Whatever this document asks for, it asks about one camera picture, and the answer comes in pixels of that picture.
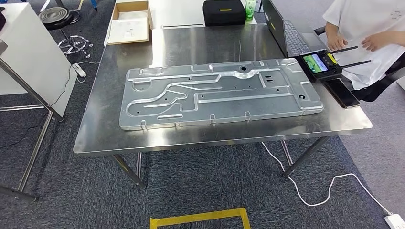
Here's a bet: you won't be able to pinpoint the person's hand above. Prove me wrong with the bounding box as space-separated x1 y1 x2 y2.
361 31 385 52
327 33 349 51

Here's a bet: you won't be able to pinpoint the stainless steel workbench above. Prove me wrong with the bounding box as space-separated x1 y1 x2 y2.
73 23 373 190

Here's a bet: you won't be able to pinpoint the person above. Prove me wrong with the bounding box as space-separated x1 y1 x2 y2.
322 0 405 103

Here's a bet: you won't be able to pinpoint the black remote controller with screen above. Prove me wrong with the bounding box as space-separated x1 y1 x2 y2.
296 45 373 83

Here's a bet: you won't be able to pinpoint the black smartphone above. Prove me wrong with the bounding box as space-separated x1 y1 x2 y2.
322 78 362 109

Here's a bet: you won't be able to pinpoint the black laptop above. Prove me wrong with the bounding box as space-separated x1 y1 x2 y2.
262 0 328 58

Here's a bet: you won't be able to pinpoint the green drink bottle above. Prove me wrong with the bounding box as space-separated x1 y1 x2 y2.
245 0 257 22

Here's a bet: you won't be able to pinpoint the black zip case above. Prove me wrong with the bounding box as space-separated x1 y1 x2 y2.
202 0 247 27

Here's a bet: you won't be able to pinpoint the stamped metal panel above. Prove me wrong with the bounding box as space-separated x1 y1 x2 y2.
118 58 325 131

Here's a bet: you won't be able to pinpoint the open cardboard box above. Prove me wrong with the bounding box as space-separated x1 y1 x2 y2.
107 0 155 45

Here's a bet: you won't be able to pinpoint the black stool chrome base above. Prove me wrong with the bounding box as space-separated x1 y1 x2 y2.
38 7 94 59

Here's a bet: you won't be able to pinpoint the white cabinet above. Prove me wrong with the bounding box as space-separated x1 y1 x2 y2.
0 3 78 118

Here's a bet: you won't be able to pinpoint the white power cable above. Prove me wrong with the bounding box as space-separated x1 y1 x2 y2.
261 142 393 216
75 60 101 83

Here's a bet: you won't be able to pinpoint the black power cable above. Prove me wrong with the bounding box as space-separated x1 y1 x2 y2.
0 64 74 149

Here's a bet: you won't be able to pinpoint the steel frame table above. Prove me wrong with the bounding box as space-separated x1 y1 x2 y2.
0 39 64 203

